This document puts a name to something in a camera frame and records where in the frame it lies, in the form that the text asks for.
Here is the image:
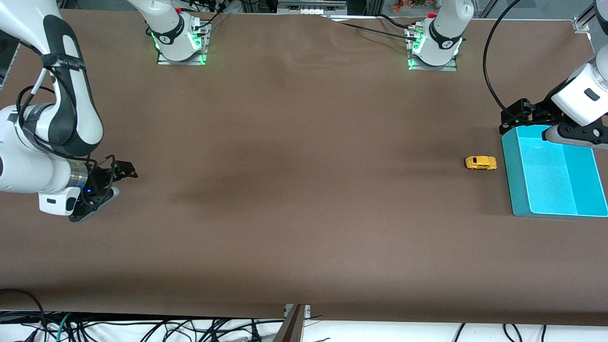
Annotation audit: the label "yellow beetle toy car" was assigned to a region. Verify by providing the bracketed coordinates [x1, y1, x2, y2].
[465, 155, 498, 171]

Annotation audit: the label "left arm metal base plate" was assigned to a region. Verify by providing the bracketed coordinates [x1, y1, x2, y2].
[408, 56, 458, 72]

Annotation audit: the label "teal floor cable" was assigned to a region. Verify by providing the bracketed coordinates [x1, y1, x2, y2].
[56, 312, 73, 342]

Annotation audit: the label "black base connector cables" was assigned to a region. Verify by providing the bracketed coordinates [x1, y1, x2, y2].
[188, 0, 233, 30]

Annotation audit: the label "teal plastic storage bin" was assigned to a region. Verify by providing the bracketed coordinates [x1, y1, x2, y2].
[501, 124, 608, 219]

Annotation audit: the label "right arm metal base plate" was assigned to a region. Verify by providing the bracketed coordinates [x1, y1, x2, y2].
[157, 50, 209, 66]

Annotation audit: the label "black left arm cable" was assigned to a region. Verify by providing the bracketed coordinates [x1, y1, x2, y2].
[483, 0, 523, 114]

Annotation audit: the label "black looped floor cable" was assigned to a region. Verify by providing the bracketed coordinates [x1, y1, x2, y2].
[0, 288, 47, 342]

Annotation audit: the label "short black table cable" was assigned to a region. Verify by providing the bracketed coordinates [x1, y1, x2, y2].
[378, 13, 415, 30]

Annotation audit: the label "orange background objects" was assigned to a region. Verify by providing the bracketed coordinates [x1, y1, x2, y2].
[392, 0, 428, 12]

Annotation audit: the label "white power strip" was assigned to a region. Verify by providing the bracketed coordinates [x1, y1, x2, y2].
[277, 0, 347, 15]

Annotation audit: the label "long black table cable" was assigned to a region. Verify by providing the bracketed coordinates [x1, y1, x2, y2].
[327, 17, 421, 42]

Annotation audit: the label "table edge support beam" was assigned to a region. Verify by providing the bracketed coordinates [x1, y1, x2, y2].
[272, 304, 312, 342]

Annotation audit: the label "brown table cover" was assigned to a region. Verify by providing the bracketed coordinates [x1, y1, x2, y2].
[0, 9, 608, 326]

